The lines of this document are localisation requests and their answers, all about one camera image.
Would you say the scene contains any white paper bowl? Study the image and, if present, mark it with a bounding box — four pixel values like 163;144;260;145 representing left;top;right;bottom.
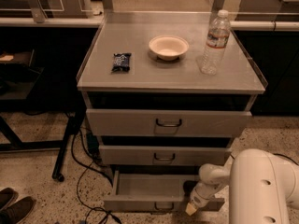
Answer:
149;35;189;61

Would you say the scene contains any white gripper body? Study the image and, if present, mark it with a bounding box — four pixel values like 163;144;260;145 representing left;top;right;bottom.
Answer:
189;185;214;208

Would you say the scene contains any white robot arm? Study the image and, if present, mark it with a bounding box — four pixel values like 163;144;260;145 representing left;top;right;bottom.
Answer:
185;149;299;224

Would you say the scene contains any white horizontal rail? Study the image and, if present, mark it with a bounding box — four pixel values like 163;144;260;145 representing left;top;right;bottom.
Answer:
0;18;299;32

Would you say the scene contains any black cable left floor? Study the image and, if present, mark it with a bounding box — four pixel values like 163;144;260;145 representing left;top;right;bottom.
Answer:
70;128;123;224

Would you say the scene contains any grey drawer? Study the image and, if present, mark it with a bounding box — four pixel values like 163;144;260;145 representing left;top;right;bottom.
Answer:
103;171;226;213
99;145;231;166
87;92;251;138

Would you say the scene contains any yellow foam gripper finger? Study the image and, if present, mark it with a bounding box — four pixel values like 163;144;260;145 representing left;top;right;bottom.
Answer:
185;203;197;216

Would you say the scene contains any grey top drawer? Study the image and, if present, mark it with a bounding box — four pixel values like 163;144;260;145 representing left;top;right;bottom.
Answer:
87;92;251;138

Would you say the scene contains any grey metal drawer cabinet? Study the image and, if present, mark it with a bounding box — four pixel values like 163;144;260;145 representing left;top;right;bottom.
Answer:
78;12;266;175

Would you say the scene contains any grey middle drawer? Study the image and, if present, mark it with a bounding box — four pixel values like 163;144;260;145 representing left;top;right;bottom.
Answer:
99;145;231;166

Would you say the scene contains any black table frame leg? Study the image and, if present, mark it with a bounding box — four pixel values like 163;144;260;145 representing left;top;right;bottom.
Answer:
0;109;86;183

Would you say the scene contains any clear plastic water bottle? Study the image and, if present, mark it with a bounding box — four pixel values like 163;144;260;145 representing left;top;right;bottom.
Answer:
200;9;231;75

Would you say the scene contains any dark blue snack packet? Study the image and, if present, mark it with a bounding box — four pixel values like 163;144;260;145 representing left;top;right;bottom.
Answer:
111;53;131;72

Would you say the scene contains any brown shoe near edge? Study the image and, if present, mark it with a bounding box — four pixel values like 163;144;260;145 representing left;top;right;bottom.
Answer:
0;188;19;211

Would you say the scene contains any brown shoe lower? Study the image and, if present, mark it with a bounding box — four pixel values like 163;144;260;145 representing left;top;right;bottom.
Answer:
0;196;36;224

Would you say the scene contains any grey bottom drawer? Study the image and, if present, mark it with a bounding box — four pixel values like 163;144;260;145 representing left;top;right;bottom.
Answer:
103;171;226;213

